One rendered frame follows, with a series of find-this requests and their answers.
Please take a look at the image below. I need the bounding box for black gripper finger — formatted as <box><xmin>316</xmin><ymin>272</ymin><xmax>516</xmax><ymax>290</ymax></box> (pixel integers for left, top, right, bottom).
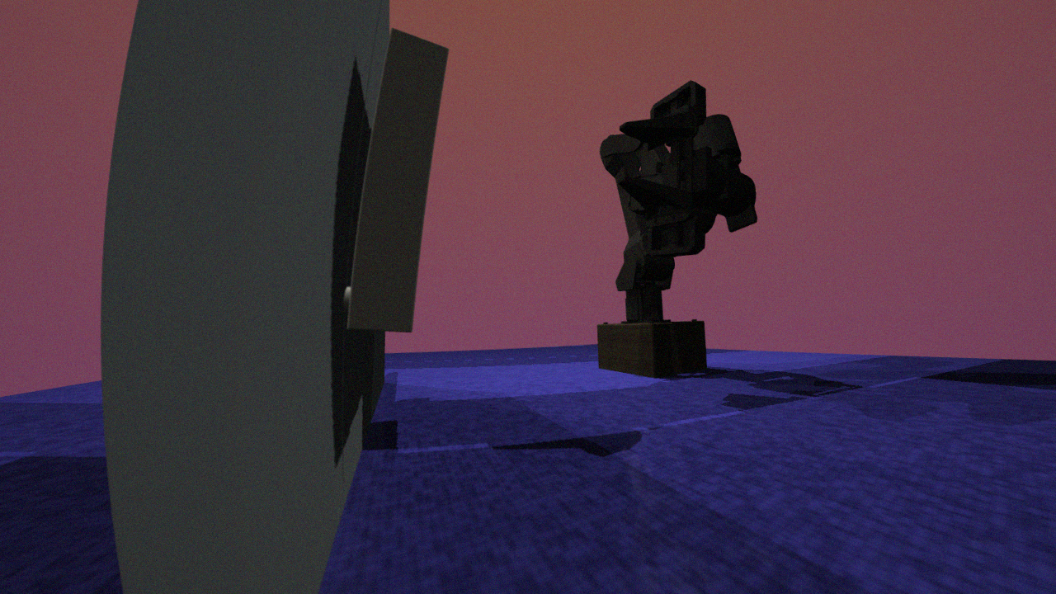
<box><xmin>618</xmin><ymin>177</ymin><xmax>693</xmax><ymax>229</ymax></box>
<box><xmin>620</xmin><ymin>105</ymin><xmax>693</xmax><ymax>151</ymax></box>

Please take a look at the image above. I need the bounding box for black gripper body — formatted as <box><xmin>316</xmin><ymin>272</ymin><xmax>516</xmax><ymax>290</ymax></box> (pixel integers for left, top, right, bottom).
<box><xmin>647</xmin><ymin>80</ymin><xmax>737</xmax><ymax>257</ymax></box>

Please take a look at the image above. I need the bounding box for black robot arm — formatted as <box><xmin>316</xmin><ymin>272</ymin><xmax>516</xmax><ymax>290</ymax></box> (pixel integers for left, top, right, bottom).
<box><xmin>600</xmin><ymin>114</ymin><xmax>757</xmax><ymax>324</ymax></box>

